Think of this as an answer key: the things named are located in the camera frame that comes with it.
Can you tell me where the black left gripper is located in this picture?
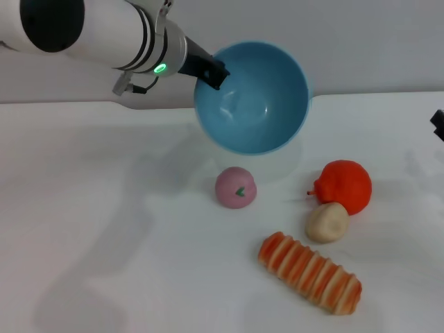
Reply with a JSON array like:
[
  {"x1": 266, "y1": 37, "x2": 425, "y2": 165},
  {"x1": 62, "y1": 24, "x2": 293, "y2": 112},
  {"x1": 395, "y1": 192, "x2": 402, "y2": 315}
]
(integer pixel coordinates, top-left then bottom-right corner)
[{"x1": 177, "y1": 35, "x2": 231, "y2": 92}]

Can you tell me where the blue plastic bowl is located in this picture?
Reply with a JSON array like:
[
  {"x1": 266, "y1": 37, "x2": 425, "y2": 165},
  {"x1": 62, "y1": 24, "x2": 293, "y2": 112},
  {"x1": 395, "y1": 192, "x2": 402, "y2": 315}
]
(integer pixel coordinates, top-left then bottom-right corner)
[{"x1": 193, "y1": 40, "x2": 315, "y2": 156}]

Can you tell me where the beige egg yolk pastry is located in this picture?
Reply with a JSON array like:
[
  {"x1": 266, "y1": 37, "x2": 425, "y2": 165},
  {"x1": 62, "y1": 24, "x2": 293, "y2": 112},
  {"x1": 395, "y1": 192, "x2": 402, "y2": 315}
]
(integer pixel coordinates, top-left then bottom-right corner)
[{"x1": 305, "y1": 203, "x2": 350, "y2": 244}]

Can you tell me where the orange red fruit toy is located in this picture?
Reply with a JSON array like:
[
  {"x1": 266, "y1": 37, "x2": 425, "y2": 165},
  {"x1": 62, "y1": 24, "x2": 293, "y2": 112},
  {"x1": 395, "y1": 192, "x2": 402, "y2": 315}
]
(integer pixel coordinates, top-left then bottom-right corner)
[{"x1": 306, "y1": 159, "x2": 373, "y2": 216}]

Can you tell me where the pink peach bun toy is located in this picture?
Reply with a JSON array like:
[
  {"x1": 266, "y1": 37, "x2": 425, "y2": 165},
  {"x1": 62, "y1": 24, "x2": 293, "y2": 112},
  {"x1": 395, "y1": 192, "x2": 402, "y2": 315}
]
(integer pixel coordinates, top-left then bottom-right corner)
[{"x1": 214, "y1": 166, "x2": 258, "y2": 210}]

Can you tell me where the orange striped bread loaf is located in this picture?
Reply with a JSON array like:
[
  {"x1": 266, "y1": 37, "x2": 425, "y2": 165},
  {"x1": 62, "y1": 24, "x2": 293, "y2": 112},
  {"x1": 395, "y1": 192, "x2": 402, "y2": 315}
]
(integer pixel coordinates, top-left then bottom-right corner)
[{"x1": 257, "y1": 231, "x2": 364, "y2": 316}]

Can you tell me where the left arm cable with plug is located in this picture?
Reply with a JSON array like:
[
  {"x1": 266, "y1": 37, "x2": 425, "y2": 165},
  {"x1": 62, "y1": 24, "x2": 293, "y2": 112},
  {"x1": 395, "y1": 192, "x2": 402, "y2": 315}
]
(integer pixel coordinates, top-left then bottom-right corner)
[{"x1": 112, "y1": 70, "x2": 159, "y2": 96}]

